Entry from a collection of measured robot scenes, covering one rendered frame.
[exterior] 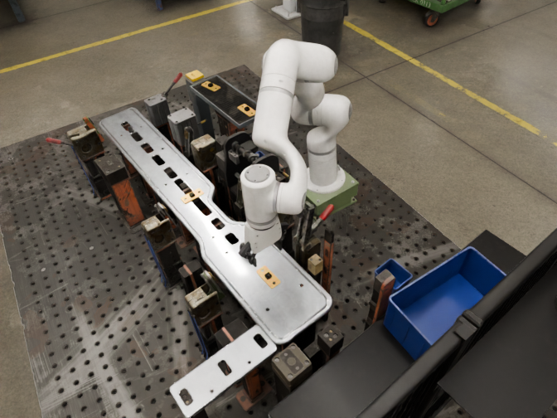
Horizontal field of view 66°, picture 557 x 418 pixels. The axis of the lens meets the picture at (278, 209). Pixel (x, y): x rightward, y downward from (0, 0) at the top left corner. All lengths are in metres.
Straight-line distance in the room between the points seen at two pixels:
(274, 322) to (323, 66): 0.74
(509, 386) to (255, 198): 0.62
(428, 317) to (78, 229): 1.51
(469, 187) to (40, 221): 2.62
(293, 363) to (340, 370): 0.12
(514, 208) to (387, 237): 1.49
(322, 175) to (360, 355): 0.87
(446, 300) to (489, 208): 1.86
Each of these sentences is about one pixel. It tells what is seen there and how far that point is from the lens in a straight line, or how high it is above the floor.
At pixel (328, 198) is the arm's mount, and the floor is 0.81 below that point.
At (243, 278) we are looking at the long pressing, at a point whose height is 1.00.
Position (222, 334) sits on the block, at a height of 0.98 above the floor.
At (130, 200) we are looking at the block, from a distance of 1.91.
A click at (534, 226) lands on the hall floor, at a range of 3.15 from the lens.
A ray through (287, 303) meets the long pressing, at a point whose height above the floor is 1.00.
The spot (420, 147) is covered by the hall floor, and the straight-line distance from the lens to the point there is 3.47.
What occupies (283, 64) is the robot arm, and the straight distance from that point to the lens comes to 1.13.
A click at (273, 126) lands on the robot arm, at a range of 1.07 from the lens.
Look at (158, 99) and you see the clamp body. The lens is 2.07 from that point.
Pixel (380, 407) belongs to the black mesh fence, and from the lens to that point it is 0.62.
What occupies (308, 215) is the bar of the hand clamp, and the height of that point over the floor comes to 1.20.
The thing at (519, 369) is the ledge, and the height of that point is 1.43.
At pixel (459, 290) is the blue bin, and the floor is 1.03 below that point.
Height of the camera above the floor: 2.13
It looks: 47 degrees down
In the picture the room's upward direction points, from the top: 4 degrees counter-clockwise
